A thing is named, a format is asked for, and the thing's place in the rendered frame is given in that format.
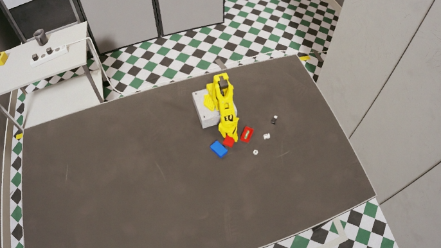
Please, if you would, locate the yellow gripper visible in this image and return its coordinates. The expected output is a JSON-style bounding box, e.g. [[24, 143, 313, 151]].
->
[[219, 123, 238, 142]]

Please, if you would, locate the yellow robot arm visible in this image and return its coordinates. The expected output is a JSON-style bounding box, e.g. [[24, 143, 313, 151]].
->
[[203, 73, 237, 128]]

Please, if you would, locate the red open box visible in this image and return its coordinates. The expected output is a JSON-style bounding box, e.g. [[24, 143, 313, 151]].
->
[[240, 127, 253, 143]]

